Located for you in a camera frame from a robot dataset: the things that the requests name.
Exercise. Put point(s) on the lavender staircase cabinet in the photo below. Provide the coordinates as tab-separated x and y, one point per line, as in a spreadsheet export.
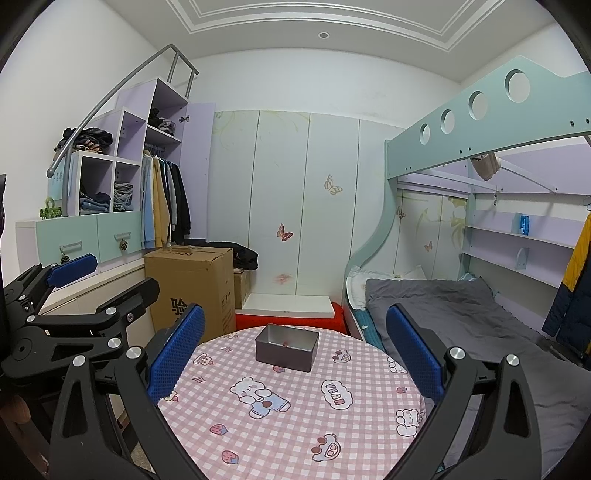
198	161

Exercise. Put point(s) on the light blue hanging shirt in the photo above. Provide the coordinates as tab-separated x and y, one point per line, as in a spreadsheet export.
147	203

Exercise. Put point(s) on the small blue box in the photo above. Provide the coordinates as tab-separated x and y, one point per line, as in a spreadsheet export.
523	225

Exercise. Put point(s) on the black bag on box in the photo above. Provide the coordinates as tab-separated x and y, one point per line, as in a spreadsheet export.
244	258

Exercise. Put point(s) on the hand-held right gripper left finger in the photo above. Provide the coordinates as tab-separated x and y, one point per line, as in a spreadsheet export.
175	350

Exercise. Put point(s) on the large cardboard box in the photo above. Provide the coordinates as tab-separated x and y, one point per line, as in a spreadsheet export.
194	281

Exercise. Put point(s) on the grey blanket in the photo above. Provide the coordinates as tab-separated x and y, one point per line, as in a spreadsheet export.
461	314

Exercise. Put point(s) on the white wardrobe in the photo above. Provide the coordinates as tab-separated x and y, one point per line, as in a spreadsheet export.
323	207

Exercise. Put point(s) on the tan hanging bag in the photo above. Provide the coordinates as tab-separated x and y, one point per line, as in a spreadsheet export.
485	167

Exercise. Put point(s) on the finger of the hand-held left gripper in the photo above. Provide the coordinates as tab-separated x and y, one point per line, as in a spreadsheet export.
134	295
74	270

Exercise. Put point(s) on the yellow hanging hoodie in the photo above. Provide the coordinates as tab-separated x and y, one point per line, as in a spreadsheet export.
160	203

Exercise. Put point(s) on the pink butterfly sticker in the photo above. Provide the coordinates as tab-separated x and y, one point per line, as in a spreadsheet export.
284	232

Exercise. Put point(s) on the white pillow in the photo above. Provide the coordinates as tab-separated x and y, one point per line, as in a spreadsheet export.
358	288

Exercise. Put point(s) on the dark clothes pile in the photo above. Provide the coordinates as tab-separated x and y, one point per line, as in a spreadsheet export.
87	138

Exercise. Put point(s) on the pink flower sticker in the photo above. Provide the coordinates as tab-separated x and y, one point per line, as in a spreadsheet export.
283	278

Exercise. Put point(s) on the white low step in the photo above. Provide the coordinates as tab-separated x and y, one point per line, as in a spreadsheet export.
286	304

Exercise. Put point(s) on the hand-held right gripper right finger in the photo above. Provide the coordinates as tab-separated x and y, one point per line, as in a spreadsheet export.
413	355

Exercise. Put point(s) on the lavender wall shelf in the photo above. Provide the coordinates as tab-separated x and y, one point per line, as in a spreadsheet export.
517	236
503	267

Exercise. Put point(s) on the white bookend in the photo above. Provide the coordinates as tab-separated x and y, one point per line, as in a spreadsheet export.
521	258

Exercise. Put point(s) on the tan butterfly sticker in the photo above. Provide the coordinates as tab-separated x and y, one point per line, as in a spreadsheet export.
332	185

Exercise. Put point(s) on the grey metal handrail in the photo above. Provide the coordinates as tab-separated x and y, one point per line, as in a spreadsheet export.
115	90

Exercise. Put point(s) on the mint green drawer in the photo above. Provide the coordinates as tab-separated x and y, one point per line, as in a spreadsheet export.
64	242
117	235

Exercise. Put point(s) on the cream low cabinet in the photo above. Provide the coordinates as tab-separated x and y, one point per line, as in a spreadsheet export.
92	295

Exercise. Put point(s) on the grey metal tin box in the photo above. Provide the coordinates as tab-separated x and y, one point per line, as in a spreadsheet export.
286	360

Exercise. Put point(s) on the pink checkered tablecloth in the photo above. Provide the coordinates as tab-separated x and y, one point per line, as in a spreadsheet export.
295	438

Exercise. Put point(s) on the navy and yellow jacket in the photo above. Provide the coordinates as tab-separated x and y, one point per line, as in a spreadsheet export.
572	295

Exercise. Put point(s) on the mint green bunk bed frame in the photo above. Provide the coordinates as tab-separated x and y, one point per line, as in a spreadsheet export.
415	143

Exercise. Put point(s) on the small butterfly sticker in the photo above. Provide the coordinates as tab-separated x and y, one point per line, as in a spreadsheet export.
428	246

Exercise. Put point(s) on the small cardboard box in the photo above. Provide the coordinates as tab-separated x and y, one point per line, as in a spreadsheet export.
242	290

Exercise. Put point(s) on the folded jeans stack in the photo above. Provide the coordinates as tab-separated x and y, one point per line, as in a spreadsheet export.
94	201

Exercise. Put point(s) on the black hanging jacket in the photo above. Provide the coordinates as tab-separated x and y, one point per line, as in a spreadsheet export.
182	203

